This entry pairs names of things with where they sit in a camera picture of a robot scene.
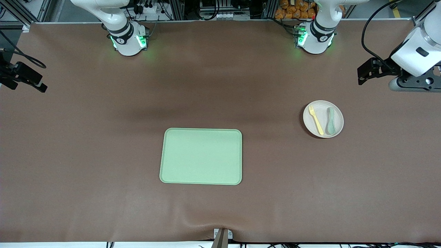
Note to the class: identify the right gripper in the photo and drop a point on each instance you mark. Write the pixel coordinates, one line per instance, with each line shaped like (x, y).
(7, 72)

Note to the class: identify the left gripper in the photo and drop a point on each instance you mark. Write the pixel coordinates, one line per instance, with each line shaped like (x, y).
(385, 67)

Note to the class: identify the round beige plate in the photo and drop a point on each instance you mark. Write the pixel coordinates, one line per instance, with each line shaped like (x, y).
(322, 107)

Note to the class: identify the sage green plastic spoon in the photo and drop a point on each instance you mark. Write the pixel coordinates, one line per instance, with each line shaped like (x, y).
(330, 125)

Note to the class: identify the yellow plastic fork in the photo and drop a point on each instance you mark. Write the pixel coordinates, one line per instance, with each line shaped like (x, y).
(317, 122)

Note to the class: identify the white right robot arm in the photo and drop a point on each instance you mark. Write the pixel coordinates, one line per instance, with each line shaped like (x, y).
(127, 43)

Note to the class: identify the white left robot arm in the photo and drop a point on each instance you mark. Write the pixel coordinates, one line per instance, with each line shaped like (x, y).
(317, 41)

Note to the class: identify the brown table mat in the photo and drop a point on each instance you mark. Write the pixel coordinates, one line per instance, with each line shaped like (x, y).
(69, 172)

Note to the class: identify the orange packaged bread pile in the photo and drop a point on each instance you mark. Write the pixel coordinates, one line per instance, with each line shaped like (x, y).
(289, 12)

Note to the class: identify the white power strip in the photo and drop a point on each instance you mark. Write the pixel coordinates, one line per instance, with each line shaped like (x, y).
(148, 9)

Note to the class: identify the white connector row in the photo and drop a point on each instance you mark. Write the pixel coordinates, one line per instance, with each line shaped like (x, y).
(220, 16)

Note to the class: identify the light green rectangular tray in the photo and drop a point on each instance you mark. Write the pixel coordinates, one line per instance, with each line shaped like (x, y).
(201, 156)

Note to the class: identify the metal table clamp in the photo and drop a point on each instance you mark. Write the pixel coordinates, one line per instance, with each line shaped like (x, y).
(222, 237)

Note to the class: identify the aluminium corner frame profile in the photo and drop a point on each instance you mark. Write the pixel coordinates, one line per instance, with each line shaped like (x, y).
(26, 26)
(418, 21)

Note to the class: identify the aluminium frame post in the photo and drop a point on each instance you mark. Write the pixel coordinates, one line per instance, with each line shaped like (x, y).
(177, 10)
(270, 9)

